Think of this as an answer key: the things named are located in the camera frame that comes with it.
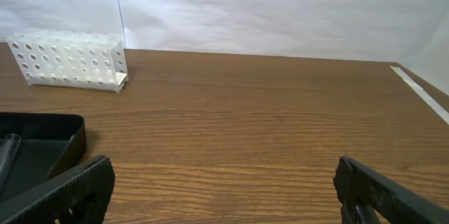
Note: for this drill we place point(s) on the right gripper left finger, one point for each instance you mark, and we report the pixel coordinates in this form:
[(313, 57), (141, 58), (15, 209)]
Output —
[(70, 192)]

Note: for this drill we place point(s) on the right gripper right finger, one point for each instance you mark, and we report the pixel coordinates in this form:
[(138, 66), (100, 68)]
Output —
[(386, 199)]

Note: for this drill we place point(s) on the clear test tube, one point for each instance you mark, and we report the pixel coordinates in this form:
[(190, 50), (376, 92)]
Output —
[(8, 153)]

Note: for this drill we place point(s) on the black tray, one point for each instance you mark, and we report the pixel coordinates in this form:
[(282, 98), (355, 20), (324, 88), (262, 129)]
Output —
[(42, 153)]

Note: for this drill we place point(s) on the white test tube rack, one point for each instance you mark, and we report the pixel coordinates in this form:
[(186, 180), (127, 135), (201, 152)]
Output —
[(70, 59)]

